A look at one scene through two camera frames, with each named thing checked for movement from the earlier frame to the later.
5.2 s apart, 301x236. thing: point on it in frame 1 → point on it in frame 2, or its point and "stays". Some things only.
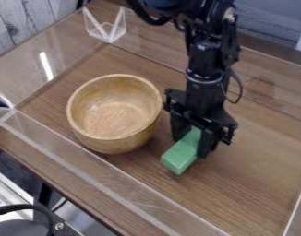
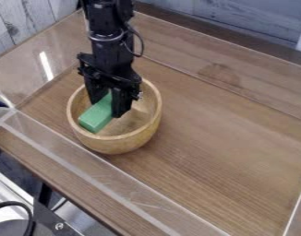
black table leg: x=44 y=194 stays
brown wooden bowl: x=113 y=111 stays
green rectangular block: x=176 y=158 → x=97 y=115
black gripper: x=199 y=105 → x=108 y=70
